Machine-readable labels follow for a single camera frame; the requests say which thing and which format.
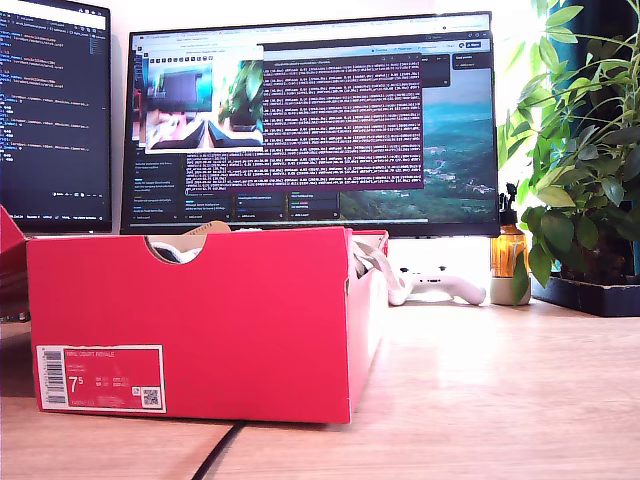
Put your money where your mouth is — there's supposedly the red cardboard shoebox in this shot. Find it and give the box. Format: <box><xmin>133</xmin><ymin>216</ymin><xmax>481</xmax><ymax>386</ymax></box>
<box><xmin>0</xmin><ymin>203</ymin><xmax>390</xmax><ymax>426</ymax></box>

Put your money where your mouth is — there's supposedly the brown cardboard piece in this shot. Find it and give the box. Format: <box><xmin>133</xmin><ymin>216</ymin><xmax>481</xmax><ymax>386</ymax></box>
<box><xmin>183</xmin><ymin>221</ymin><xmax>234</xmax><ymax>237</ymax></box>

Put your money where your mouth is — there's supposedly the white game controller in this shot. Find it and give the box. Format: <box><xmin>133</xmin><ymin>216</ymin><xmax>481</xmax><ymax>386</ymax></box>
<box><xmin>388</xmin><ymin>267</ymin><xmax>487</xmax><ymax>306</ymax></box>

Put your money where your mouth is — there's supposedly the wide black computer monitor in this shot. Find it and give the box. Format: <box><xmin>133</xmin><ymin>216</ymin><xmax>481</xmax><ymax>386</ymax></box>
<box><xmin>119</xmin><ymin>10</ymin><xmax>503</xmax><ymax>239</ymax></box>

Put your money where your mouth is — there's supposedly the amber pump bottle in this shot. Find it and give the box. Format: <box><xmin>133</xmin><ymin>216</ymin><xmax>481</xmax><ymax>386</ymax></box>
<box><xmin>491</xmin><ymin>182</ymin><xmax>531</xmax><ymax>277</ymax></box>

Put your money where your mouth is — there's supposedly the small white pot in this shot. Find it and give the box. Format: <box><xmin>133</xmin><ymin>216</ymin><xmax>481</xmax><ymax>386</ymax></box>
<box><xmin>489</xmin><ymin>273</ymin><xmax>533</xmax><ymax>307</ymax></box>

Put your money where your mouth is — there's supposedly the green leafy houseplant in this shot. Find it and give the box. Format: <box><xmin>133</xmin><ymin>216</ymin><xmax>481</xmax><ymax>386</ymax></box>
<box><xmin>499</xmin><ymin>0</ymin><xmax>640</xmax><ymax>307</ymax></box>

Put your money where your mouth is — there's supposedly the black rectangular planter tray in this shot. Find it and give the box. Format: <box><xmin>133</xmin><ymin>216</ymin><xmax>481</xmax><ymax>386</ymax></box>
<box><xmin>531</xmin><ymin>273</ymin><xmax>640</xmax><ymax>319</ymax></box>

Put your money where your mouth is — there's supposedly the dark teal curtain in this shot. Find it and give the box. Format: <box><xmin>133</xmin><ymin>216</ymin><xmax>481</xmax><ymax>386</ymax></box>
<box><xmin>549</xmin><ymin>0</ymin><xmax>640</xmax><ymax>71</ymax></box>

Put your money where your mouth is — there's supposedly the black table cable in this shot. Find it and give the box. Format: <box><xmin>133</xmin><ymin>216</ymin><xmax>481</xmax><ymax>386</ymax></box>
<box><xmin>189</xmin><ymin>422</ymin><xmax>249</xmax><ymax>480</ymax></box>

